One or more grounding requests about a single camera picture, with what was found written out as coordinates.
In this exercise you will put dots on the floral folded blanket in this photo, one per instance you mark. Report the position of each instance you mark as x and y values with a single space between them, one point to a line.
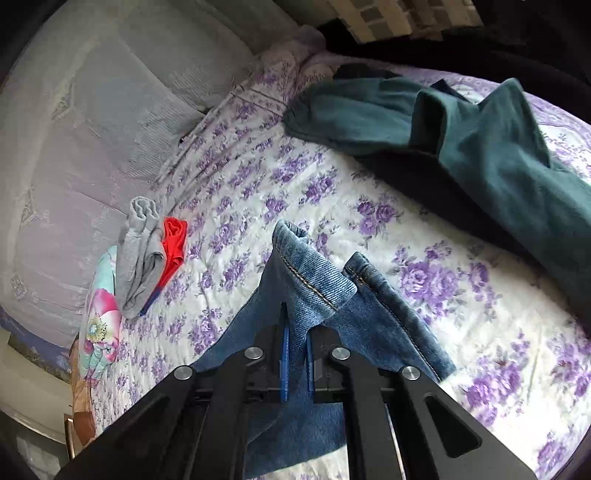
100 327

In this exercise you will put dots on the blue denim jeans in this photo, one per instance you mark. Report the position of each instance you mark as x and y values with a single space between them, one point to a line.
313 297

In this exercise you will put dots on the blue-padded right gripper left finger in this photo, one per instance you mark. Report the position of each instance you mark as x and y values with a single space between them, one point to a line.
276 349

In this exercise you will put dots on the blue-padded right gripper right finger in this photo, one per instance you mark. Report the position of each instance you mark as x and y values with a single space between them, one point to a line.
324 380

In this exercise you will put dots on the grey folded sweatpants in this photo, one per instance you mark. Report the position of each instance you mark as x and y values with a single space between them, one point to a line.
140 257

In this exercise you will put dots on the red and blue folded garment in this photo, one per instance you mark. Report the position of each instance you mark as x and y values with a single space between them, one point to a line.
174 235

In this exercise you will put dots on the dark green fleece garment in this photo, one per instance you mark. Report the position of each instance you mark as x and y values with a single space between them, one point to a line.
483 167

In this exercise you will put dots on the lilac lace pillow cover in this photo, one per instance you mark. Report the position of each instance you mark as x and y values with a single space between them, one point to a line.
96 103

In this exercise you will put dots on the brown wooden bed frame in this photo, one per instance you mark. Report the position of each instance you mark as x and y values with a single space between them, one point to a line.
83 420

